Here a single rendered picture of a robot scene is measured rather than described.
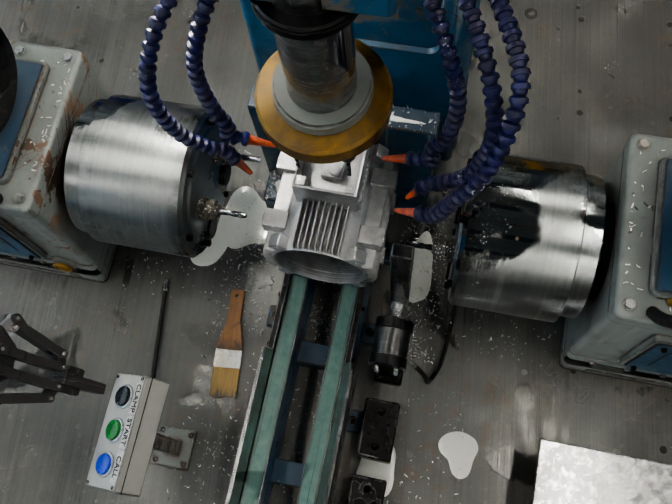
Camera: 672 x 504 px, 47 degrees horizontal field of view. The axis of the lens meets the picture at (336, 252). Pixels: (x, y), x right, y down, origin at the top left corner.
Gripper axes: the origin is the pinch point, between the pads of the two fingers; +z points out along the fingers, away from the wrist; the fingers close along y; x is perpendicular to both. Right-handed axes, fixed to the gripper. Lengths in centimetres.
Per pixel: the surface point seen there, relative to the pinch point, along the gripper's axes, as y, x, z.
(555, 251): 30, -55, 32
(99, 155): 33.8, 3.1, -5.6
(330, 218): 31.7, -23.7, 19.1
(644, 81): 82, -54, 72
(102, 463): -10.0, -0.1, 7.4
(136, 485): -12.1, -3.4, 11.9
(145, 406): -1.0, -3.6, 9.6
